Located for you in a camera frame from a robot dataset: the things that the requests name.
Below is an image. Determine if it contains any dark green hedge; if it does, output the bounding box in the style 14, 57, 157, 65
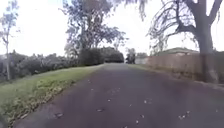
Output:
78, 47, 125, 67

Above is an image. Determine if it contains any distant dark tree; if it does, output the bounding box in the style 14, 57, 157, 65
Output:
125, 47, 137, 65

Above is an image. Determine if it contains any dark asphalt path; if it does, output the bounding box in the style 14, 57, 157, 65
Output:
12, 62, 224, 128

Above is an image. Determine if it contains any tall leafy tree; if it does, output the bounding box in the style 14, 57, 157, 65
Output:
61, 0, 129, 66

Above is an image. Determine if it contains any brown wooden fence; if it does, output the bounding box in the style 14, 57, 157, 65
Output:
135, 53, 224, 84

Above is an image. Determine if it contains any house with pale roof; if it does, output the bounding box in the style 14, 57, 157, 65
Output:
156, 46, 200, 57

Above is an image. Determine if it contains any row of bushes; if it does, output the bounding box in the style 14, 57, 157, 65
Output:
0, 50, 81, 83

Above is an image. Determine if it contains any grass verge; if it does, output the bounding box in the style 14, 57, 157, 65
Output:
0, 64, 104, 127

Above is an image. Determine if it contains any large bare-trunk tree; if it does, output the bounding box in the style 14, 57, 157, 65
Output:
146, 0, 224, 84

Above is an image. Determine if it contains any thin young tree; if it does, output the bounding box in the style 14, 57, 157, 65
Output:
0, 0, 20, 82

